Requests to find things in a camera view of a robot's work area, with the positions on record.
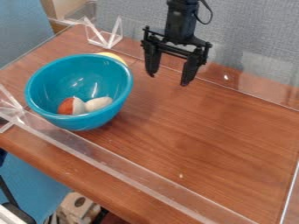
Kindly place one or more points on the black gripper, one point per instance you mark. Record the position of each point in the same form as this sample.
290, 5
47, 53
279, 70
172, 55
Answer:
192, 49

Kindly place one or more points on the toy mushroom red cap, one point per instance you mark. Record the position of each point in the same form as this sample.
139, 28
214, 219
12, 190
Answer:
74, 106

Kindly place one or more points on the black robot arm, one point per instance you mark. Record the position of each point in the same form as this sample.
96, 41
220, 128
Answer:
176, 39

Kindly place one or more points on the yellow object behind bowl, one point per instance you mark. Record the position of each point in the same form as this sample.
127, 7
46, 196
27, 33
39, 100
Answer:
114, 56

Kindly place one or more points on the blue bowl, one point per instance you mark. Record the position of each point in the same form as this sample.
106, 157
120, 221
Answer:
86, 76

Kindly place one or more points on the back clear acrylic barrier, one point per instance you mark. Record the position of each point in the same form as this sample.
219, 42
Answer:
236, 79

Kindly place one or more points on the clear acrylic barrier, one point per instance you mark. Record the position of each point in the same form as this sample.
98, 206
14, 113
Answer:
152, 184
236, 79

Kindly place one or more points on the front clear acrylic barrier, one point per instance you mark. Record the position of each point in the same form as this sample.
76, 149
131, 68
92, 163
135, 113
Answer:
152, 184

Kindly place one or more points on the white block under table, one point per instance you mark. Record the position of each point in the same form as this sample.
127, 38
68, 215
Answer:
78, 209

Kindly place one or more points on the clear acrylic corner bracket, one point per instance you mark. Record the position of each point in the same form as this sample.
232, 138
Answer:
98, 36

